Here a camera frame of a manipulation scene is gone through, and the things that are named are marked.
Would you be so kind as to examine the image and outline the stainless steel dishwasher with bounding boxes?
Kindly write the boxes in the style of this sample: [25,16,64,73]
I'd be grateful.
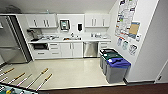
[83,41,100,59]

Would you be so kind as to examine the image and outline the white two-door sink cabinet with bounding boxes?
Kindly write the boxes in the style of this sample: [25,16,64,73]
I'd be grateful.
[60,41,84,59]

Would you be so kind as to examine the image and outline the stainless steel sink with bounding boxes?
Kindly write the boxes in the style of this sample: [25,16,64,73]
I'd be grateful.
[63,37,82,42]

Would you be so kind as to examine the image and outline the white drawer stack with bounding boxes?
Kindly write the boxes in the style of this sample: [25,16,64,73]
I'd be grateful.
[48,42,62,58]
[98,41,112,51]

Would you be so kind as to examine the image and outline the white paper pile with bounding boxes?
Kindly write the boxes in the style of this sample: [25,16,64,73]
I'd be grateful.
[102,35,110,40]

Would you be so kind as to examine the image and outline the paper towel dispenser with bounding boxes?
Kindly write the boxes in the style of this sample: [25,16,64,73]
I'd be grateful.
[59,19,71,32]

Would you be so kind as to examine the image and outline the green lid waste bin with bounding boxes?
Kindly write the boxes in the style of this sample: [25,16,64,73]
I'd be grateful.
[101,52,123,75]

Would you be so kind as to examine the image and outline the dish rack with items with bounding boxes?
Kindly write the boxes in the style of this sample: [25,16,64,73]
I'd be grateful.
[42,35,60,42]

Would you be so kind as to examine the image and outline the blue lid waste bin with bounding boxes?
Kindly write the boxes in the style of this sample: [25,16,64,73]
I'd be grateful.
[105,57,132,85]

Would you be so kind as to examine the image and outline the white drawer under microwave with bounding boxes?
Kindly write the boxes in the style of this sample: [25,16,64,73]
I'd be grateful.
[33,50,50,60]

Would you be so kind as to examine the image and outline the built-in black microwave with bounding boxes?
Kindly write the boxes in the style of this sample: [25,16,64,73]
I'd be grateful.
[32,42,50,52]

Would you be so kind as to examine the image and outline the black white waste sign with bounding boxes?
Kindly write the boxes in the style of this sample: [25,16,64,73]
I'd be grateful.
[128,43,139,56]

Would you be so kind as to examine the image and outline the stainless steel refrigerator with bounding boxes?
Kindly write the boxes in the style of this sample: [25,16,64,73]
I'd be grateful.
[0,14,32,65]

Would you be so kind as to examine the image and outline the white wall cabinet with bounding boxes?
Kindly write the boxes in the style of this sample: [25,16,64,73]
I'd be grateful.
[84,13,111,28]
[25,13,58,29]

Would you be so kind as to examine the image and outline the foosball rod wooden handle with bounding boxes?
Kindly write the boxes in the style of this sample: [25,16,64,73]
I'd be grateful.
[0,67,16,77]
[25,67,50,90]
[7,72,26,85]
[35,73,54,92]

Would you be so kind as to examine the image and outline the wall notice poster board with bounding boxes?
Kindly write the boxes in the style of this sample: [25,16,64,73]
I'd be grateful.
[114,0,140,42]

